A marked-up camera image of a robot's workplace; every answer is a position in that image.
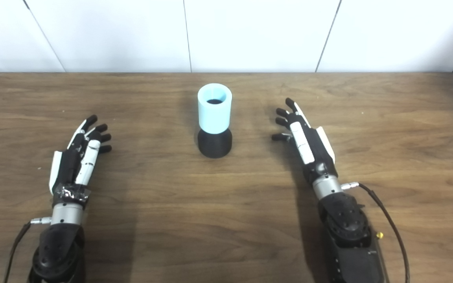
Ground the light-blue hose piece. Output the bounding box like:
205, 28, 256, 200
197, 83, 232, 134

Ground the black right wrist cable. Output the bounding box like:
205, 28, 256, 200
341, 182, 411, 283

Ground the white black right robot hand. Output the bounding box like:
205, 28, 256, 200
271, 97, 339, 186

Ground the black nozzle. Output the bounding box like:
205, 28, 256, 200
198, 98, 233, 158

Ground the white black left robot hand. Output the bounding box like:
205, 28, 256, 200
49, 115, 112, 207

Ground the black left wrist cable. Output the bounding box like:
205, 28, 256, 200
3, 217, 52, 283

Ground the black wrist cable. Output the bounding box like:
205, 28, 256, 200
3, 217, 52, 283
341, 182, 411, 283

